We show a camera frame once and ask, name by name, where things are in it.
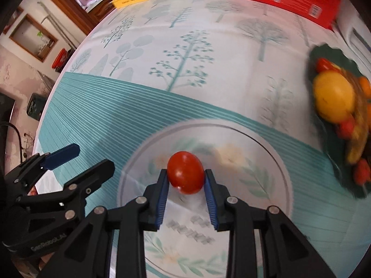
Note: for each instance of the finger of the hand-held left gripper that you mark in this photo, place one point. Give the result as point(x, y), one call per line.
point(92, 176)
point(61, 156)

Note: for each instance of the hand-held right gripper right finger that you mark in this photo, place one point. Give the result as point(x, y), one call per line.
point(210, 204)

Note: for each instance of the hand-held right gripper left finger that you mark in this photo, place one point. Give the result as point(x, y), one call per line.
point(162, 201)

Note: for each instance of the brown spotted banana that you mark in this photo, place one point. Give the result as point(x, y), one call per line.
point(358, 144)

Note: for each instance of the yellow grapefruit with sticker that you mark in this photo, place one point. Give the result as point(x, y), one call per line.
point(333, 95)

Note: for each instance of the green leaf-shaped plate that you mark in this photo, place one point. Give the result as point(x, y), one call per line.
point(327, 52)

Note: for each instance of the orange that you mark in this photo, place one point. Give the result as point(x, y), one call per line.
point(365, 86)

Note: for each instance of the dark green phone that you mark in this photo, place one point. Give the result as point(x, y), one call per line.
point(35, 105)

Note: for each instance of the red container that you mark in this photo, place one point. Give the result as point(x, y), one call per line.
point(59, 59)

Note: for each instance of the tree print tablecloth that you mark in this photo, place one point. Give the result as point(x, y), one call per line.
point(203, 63)

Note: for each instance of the wooden cabinet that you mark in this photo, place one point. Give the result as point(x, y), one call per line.
point(66, 3)

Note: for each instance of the white appliance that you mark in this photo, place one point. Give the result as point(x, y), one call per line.
point(359, 34)

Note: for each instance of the large wooden framed wall niche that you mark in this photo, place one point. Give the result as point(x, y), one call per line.
point(32, 36)

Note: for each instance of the small wooden framed wall niche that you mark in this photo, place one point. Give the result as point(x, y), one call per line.
point(13, 18)

